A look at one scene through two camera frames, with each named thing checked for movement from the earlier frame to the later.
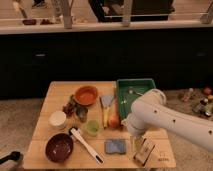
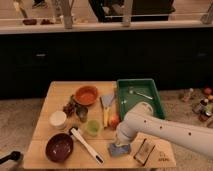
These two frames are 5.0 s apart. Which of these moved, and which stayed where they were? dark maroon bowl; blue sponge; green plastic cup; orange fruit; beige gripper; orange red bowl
Moved: beige gripper; blue sponge
Stayed: orange red bowl; orange fruit; green plastic cup; dark maroon bowl
